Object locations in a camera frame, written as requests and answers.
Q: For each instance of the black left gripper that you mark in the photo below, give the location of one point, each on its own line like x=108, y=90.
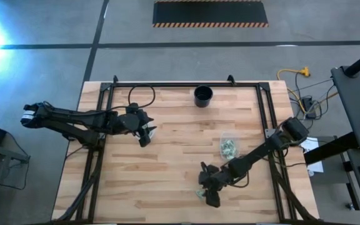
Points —
x=131, y=123

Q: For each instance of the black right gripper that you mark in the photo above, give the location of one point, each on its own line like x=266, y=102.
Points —
x=216, y=181

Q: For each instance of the pale green packet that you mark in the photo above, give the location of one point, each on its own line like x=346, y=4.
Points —
x=227, y=144
x=230, y=153
x=199, y=194

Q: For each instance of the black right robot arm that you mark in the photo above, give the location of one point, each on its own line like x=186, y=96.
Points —
x=255, y=156

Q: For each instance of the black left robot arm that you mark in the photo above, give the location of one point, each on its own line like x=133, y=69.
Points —
x=73, y=117

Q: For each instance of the small round clear plastic container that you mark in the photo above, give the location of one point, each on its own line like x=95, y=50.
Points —
x=152, y=135

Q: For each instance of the black cylindrical cup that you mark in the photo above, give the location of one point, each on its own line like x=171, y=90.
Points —
x=203, y=95

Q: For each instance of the large clear plastic container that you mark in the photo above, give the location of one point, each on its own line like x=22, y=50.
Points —
x=230, y=136

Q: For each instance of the white paper sheet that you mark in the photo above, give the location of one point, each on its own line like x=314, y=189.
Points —
x=312, y=147

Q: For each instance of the black hazard-striped floor mat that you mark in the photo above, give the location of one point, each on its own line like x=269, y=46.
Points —
x=209, y=12

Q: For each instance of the black power strip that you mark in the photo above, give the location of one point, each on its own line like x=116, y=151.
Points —
x=309, y=106

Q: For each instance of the grey side table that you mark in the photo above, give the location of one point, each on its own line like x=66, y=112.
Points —
x=358, y=100

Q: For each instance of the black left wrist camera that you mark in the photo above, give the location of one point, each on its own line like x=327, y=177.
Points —
x=132, y=108

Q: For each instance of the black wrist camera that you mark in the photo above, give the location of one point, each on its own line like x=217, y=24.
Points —
x=132, y=108
x=209, y=168

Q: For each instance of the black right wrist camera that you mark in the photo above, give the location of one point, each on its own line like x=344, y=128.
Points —
x=209, y=168

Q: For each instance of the black aluminium rig frame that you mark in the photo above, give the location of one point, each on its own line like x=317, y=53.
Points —
x=183, y=84

